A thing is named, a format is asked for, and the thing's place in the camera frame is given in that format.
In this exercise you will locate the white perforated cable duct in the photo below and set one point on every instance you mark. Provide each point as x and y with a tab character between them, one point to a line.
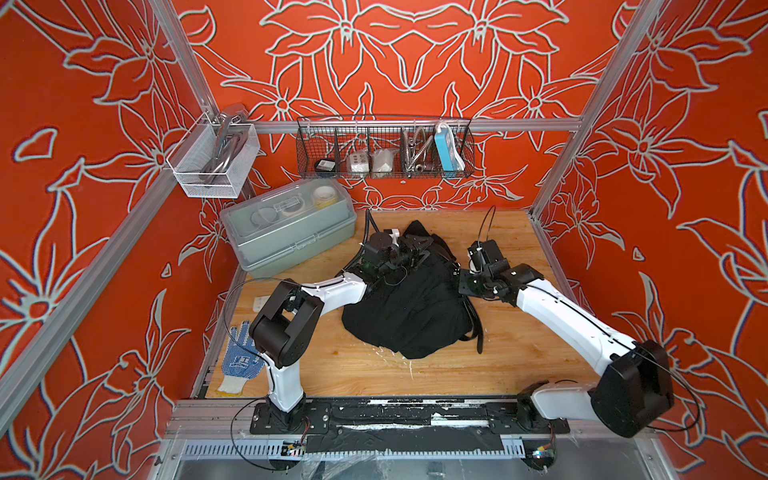
277	449

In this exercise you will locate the grey plastic storage box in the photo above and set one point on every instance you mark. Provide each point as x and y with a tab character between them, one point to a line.
282	228

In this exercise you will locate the black wire wall basket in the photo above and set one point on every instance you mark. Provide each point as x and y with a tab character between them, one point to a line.
358	147

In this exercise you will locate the white wire basket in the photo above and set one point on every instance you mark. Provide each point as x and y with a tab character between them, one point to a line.
197	147

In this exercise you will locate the metal utensils in white basket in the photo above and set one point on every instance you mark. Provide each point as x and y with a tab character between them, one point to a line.
228	145

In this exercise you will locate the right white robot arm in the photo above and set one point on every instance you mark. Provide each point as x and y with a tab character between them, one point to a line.
635	384

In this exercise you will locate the metal tongs in basket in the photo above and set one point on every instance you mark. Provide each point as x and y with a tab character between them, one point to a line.
417	146

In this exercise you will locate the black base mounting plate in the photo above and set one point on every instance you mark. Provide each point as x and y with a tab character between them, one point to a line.
331	423

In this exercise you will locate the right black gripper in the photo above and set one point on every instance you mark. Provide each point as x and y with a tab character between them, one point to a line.
462	278

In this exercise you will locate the white power adapter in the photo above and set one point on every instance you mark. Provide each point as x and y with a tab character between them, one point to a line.
358	162

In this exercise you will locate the black trousers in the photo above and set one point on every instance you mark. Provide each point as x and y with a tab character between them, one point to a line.
414	314

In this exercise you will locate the blue white work glove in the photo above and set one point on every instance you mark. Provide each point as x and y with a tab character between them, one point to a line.
241	362

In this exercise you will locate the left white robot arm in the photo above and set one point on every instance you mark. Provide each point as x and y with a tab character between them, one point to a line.
284	326

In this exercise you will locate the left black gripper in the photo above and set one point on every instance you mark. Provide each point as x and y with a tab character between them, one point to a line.
411	251

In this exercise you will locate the black leather belt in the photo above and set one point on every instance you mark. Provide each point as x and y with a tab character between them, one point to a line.
477	332

